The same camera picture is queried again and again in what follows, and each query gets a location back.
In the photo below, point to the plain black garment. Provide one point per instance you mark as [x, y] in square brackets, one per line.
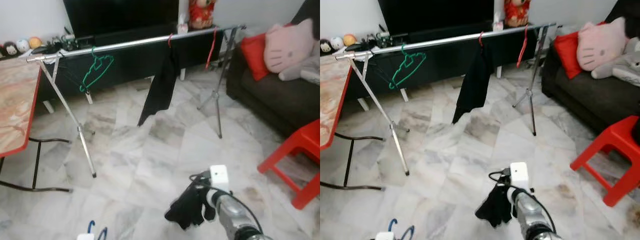
[187, 207]
[495, 205]

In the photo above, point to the blue plastic clothes hanger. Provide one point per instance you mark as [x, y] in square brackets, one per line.
[391, 225]
[89, 227]

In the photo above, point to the red empty clothes hanger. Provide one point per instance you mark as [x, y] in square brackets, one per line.
[525, 42]
[215, 42]

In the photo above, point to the red hanger under shirt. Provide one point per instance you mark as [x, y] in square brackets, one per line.
[169, 41]
[480, 39]

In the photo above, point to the green plastic clothes hanger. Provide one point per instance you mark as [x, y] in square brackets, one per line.
[100, 64]
[411, 60]

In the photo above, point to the red plastic stool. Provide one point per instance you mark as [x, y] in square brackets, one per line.
[300, 137]
[617, 135]

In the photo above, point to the dark grey sofa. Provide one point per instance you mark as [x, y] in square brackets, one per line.
[280, 100]
[590, 97]

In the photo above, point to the black TV stand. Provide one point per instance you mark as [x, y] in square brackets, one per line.
[130, 62]
[440, 60]

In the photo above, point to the red cushion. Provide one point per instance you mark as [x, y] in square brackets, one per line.
[255, 55]
[567, 52]

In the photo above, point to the grey plush toy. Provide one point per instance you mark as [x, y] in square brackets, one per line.
[305, 70]
[622, 67]

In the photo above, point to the marble pattern folding table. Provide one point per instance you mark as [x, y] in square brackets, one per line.
[17, 105]
[332, 100]

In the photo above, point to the white tissue box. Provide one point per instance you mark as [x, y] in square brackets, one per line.
[498, 25]
[183, 27]

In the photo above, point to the pink cat face pillow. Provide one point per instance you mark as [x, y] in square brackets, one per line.
[600, 45]
[287, 47]

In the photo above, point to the red fortune god statue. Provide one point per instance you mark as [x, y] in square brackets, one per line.
[201, 15]
[516, 12]

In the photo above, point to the black flat television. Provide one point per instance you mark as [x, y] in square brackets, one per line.
[435, 14]
[120, 15]

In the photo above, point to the black round doll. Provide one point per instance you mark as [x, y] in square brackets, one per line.
[9, 49]
[327, 46]

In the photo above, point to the white round doll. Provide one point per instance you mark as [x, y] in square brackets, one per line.
[22, 46]
[338, 42]

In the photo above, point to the black wallet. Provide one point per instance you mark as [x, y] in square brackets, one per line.
[357, 47]
[47, 49]

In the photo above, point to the orange round doll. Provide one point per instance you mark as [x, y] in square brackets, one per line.
[35, 43]
[350, 40]

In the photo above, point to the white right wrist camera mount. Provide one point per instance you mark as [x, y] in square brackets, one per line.
[219, 175]
[519, 172]

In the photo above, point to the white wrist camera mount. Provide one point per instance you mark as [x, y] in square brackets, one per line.
[219, 175]
[519, 172]
[87, 237]
[385, 236]

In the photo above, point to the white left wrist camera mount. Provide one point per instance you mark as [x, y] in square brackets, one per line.
[385, 236]
[87, 237]

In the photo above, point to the silver metal clothes rail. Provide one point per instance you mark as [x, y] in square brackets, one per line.
[450, 39]
[135, 43]

